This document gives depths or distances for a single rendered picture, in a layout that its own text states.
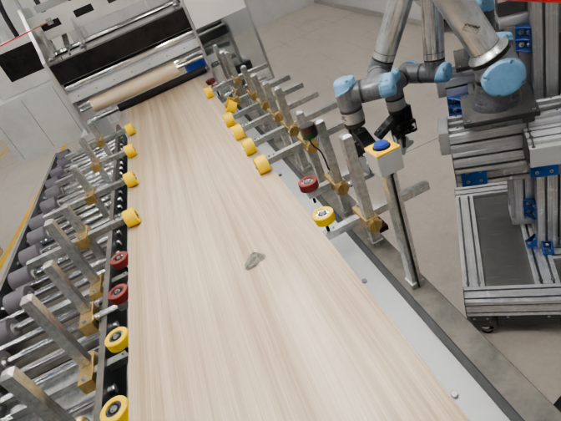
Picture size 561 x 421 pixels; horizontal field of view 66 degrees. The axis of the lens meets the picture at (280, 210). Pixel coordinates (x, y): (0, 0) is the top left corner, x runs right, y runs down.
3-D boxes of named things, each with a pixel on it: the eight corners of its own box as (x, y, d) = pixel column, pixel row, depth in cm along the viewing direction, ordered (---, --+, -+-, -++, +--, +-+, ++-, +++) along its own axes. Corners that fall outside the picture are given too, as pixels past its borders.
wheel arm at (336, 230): (425, 187, 165) (423, 178, 163) (431, 190, 162) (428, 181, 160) (325, 238, 162) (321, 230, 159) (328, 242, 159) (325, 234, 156)
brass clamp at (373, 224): (367, 211, 166) (364, 200, 163) (385, 228, 155) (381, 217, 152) (353, 218, 166) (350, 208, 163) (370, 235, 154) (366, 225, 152)
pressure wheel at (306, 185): (320, 194, 185) (311, 171, 179) (327, 202, 178) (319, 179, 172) (303, 202, 184) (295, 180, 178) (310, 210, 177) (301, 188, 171)
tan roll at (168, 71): (230, 49, 395) (225, 36, 389) (234, 51, 385) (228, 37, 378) (85, 115, 384) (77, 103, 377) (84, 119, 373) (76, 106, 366)
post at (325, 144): (351, 215, 187) (320, 116, 162) (355, 219, 184) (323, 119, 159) (344, 218, 187) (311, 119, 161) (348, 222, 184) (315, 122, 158)
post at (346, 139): (378, 240, 165) (346, 129, 139) (383, 245, 162) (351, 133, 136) (371, 244, 165) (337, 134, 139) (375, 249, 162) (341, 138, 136)
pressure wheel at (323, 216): (324, 229, 164) (315, 205, 158) (343, 228, 160) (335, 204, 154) (317, 243, 159) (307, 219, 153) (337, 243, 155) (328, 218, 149)
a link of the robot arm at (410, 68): (431, 76, 171) (416, 88, 166) (406, 77, 179) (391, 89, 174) (427, 57, 167) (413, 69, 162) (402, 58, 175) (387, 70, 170)
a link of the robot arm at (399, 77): (404, 65, 164) (391, 76, 160) (409, 92, 170) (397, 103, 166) (386, 66, 169) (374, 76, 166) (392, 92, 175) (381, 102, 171)
